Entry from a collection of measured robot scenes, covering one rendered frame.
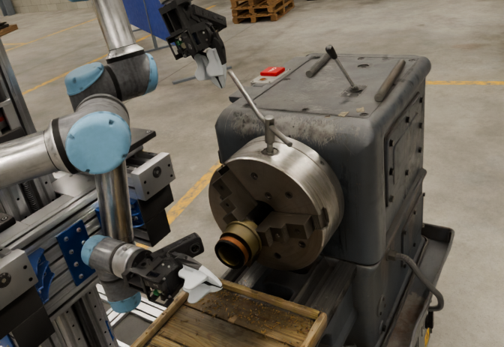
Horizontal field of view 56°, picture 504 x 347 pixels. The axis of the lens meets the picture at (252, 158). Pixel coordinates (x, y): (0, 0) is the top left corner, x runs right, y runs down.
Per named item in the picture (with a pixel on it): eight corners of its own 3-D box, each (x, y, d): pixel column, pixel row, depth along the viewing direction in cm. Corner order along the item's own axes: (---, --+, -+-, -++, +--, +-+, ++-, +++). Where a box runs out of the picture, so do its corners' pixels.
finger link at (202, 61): (201, 98, 107) (183, 60, 104) (216, 89, 111) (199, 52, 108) (211, 94, 105) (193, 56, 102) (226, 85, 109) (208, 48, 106)
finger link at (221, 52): (211, 69, 106) (195, 32, 104) (216, 67, 108) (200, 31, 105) (226, 63, 103) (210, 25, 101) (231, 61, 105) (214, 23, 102)
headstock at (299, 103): (307, 146, 189) (298, 50, 171) (431, 162, 164) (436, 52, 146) (225, 230, 146) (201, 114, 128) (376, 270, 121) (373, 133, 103)
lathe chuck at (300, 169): (231, 227, 133) (223, 128, 117) (335, 265, 119) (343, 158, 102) (213, 246, 127) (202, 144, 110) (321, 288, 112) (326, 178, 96)
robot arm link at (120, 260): (141, 262, 109) (131, 234, 105) (155, 267, 106) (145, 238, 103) (118, 284, 103) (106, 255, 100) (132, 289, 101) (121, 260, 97)
